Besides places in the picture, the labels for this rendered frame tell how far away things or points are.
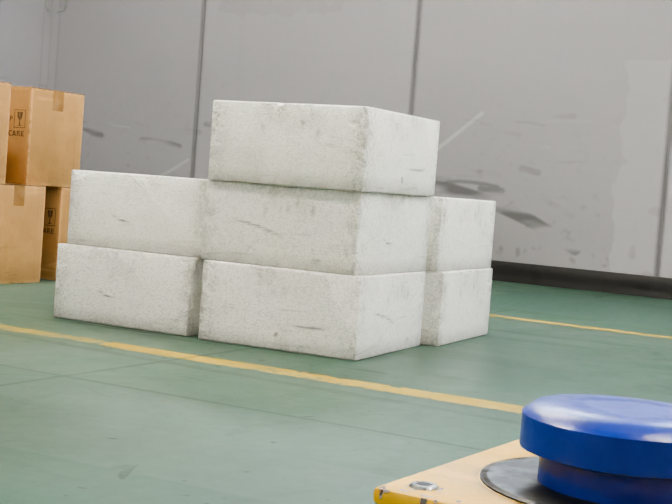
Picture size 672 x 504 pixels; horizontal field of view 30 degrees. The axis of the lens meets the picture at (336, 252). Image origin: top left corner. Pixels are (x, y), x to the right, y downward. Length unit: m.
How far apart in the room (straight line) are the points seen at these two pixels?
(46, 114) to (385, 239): 1.55
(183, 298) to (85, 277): 0.28
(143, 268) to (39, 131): 1.15
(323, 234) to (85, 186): 0.66
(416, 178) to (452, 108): 2.91
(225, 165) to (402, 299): 0.51
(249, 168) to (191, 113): 3.71
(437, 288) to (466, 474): 2.80
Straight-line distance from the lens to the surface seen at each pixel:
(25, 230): 3.94
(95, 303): 3.03
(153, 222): 2.95
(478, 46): 5.78
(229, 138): 2.81
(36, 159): 3.99
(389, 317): 2.83
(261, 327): 2.77
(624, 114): 5.53
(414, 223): 2.93
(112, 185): 3.02
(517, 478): 0.25
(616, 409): 0.24
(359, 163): 2.65
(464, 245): 3.19
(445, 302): 3.07
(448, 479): 0.24
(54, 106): 4.04
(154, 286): 2.93
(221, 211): 2.83
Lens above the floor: 0.37
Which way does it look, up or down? 3 degrees down
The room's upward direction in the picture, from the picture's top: 4 degrees clockwise
